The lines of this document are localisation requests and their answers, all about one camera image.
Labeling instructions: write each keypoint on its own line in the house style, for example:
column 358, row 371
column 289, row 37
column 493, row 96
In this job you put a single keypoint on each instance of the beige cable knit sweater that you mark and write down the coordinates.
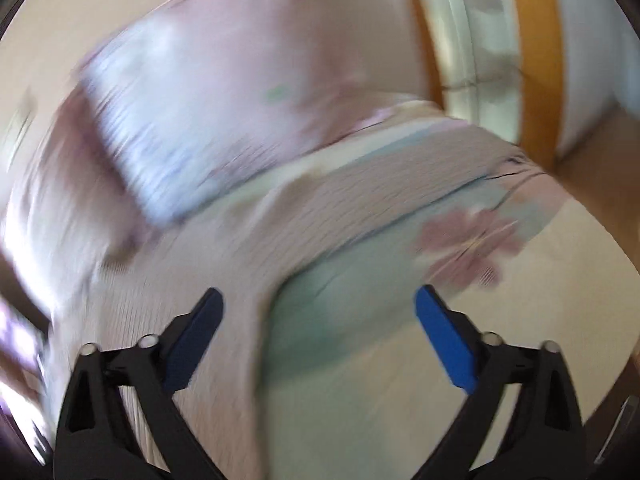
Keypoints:
column 247, row 245

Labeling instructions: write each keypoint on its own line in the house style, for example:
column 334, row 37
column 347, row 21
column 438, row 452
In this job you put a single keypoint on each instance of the pastel patchwork bed quilt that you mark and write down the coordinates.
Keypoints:
column 363, row 285

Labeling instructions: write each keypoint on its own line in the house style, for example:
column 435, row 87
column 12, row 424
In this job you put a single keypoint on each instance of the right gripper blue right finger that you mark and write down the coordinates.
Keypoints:
column 545, row 438

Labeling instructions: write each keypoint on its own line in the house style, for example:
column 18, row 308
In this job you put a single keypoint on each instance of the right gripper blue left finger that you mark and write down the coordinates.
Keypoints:
column 95, row 440

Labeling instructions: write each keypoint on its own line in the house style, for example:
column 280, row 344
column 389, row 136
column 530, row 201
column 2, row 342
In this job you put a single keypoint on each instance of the pink floral right pillow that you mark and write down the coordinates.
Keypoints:
column 198, row 96

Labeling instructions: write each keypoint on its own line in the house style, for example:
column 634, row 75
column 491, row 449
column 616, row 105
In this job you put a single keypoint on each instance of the pink floral left pillow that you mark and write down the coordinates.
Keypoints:
column 69, row 214

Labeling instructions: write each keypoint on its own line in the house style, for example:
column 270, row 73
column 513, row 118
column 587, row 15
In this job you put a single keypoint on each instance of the pink floral pillow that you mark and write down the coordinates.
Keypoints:
column 198, row 96
column 69, row 214

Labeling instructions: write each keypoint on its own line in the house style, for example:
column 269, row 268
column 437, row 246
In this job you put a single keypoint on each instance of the wooden framed glass door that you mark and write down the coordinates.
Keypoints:
column 499, row 64

